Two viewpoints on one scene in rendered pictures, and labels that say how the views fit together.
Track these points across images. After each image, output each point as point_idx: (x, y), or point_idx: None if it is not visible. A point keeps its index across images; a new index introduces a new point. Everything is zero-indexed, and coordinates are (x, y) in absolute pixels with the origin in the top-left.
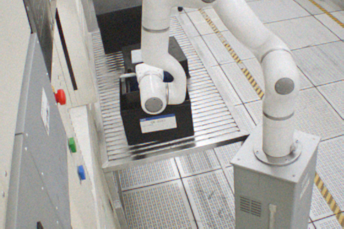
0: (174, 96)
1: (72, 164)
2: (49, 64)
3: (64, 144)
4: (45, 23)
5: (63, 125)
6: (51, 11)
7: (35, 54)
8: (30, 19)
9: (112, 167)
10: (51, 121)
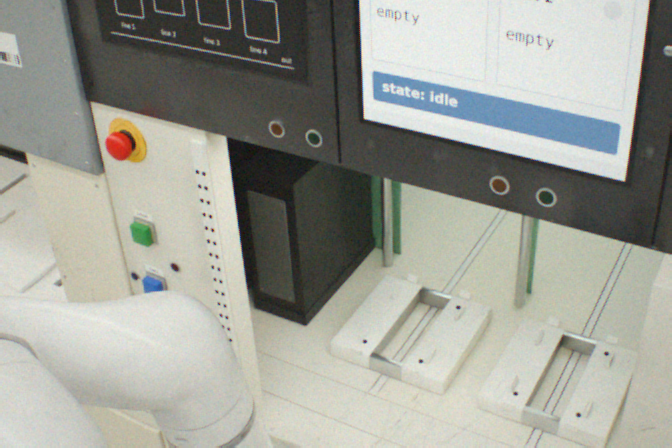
0: None
1: (101, 216)
2: (138, 99)
3: (56, 148)
4: (208, 72)
5: (90, 157)
6: (342, 130)
7: None
8: None
9: None
10: (14, 76)
